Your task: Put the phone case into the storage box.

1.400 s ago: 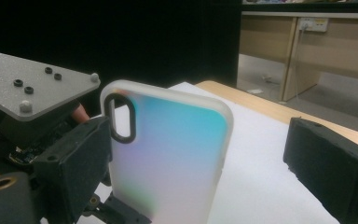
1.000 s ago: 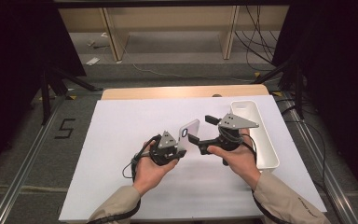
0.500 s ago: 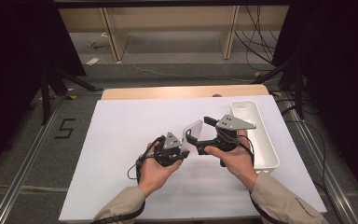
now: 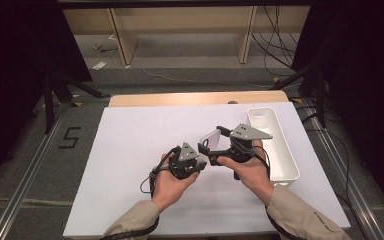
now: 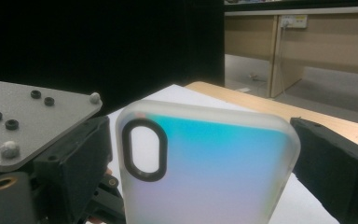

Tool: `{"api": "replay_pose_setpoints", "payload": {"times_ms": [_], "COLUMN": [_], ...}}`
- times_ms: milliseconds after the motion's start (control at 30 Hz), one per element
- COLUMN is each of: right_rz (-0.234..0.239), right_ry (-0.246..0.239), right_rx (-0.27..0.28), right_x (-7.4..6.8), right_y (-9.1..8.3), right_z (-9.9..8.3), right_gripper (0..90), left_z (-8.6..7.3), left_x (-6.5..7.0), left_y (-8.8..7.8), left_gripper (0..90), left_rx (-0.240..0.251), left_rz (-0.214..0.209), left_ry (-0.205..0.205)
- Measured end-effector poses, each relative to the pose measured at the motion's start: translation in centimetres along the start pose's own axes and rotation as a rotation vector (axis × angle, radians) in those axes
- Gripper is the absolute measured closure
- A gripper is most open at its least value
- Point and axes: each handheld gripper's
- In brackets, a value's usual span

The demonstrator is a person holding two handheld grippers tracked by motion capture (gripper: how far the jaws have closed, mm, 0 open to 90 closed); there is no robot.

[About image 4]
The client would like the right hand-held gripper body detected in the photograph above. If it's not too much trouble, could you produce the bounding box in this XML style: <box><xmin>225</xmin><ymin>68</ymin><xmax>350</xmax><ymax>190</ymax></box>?
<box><xmin>228</xmin><ymin>123</ymin><xmax>274</xmax><ymax>164</ymax></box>

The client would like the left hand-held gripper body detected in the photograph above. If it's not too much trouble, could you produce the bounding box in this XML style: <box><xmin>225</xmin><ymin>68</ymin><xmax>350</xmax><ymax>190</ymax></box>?
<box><xmin>169</xmin><ymin>142</ymin><xmax>201</xmax><ymax>181</ymax></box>

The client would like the iridescent phone case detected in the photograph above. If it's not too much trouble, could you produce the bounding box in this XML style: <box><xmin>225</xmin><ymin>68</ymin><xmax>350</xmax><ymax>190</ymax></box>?
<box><xmin>199</xmin><ymin>129</ymin><xmax>223</xmax><ymax>152</ymax></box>

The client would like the long white plastic container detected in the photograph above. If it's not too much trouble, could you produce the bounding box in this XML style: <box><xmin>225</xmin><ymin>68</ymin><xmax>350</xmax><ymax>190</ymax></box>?
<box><xmin>246</xmin><ymin>107</ymin><xmax>301</xmax><ymax>188</ymax></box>

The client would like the person's left hand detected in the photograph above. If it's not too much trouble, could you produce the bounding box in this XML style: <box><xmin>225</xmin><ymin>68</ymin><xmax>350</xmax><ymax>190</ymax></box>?
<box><xmin>151</xmin><ymin>153</ymin><xmax>201</xmax><ymax>213</ymax></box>

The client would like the person's right hand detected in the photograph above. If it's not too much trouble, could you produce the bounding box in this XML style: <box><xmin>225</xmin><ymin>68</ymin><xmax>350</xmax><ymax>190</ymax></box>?
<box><xmin>217</xmin><ymin>139</ymin><xmax>274</xmax><ymax>206</ymax></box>

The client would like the white board sheet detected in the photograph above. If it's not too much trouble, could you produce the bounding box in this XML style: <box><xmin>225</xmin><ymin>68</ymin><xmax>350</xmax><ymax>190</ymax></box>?
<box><xmin>63</xmin><ymin>101</ymin><xmax>352</xmax><ymax>238</ymax></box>

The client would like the black tripod stand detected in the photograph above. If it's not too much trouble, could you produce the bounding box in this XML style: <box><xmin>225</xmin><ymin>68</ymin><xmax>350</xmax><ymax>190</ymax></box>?
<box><xmin>271</xmin><ymin>56</ymin><xmax>328</xmax><ymax>129</ymax></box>
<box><xmin>42</xmin><ymin>71</ymin><xmax>111</xmax><ymax>134</ymax></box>

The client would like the black metal bar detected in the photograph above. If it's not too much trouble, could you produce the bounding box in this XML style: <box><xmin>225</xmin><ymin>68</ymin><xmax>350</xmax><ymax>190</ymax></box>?
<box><xmin>56</xmin><ymin>0</ymin><xmax>314</xmax><ymax>9</ymax></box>

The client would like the light wooden desk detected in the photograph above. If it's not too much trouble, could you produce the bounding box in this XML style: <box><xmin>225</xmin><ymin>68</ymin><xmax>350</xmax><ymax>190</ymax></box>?
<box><xmin>61</xmin><ymin>6</ymin><xmax>311</xmax><ymax>67</ymax></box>

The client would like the dark curtain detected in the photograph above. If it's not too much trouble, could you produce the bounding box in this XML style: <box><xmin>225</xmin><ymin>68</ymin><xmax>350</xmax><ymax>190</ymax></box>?
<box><xmin>0</xmin><ymin>0</ymin><xmax>93</xmax><ymax>198</ymax></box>
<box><xmin>291</xmin><ymin>0</ymin><xmax>384</xmax><ymax>214</ymax></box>

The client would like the right hand-held gripper cable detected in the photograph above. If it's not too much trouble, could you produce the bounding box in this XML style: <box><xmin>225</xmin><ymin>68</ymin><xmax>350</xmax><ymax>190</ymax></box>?
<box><xmin>232</xmin><ymin>138</ymin><xmax>272</xmax><ymax>181</ymax></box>

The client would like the hand-held gripper cable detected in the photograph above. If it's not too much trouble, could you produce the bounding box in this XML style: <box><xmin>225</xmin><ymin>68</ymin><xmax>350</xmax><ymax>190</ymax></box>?
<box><xmin>232</xmin><ymin>138</ymin><xmax>272</xmax><ymax>181</ymax></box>
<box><xmin>139</xmin><ymin>146</ymin><xmax>178</xmax><ymax>198</ymax></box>

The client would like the left hand-held gripper cable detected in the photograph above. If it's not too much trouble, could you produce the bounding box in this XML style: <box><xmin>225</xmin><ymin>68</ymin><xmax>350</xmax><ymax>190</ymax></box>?
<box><xmin>139</xmin><ymin>146</ymin><xmax>178</xmax><ymax>198</ymax></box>

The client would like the white floor cable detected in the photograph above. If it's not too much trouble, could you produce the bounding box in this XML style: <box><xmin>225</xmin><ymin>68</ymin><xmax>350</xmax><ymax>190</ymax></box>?
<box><xmin>142</xmin><ymin>68</ymin><xmax>274</xmax><ymax>90</ymax></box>

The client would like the black floor cable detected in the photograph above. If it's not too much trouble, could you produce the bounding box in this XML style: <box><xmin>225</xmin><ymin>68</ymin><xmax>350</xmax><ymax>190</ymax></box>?
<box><xmin>301</xmin><ymin>106</ymin><xmax>352</xmax><ymax>208</ymax></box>

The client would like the bundle of black cables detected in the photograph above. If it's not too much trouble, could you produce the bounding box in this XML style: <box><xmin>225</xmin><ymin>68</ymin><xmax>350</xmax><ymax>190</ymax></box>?
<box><xmin>251</xmin><ymin>5</ymin><xmax>302</xmax><ymax>78</ymax></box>

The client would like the aluminium floor rail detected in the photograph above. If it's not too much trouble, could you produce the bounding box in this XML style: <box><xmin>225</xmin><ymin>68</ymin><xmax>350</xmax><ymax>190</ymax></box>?
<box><xmin>0</xmin><ymin>103</ymin><xmax>65</xmax><ymax>240</ymax></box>
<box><xmin>304</xmin><ymin>98</ymin><xmax>384</xmax><ymax>240</ymax></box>

